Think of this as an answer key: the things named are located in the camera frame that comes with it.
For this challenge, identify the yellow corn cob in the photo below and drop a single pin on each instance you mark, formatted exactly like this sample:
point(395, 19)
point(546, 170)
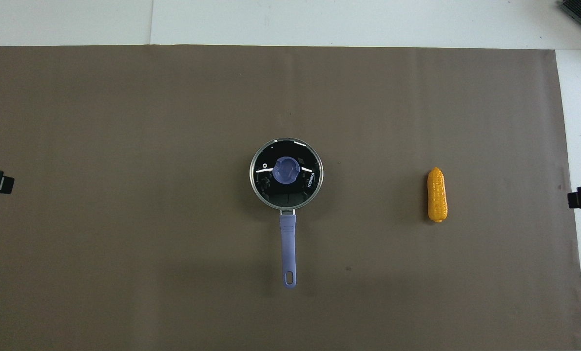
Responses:
point(437, 195)

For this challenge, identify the glass lid with purple knob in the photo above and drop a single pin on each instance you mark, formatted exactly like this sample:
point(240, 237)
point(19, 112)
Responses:
point(285, 170)

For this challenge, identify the brown table mat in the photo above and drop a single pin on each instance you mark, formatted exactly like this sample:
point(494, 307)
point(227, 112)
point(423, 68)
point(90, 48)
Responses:
point(125, 195)

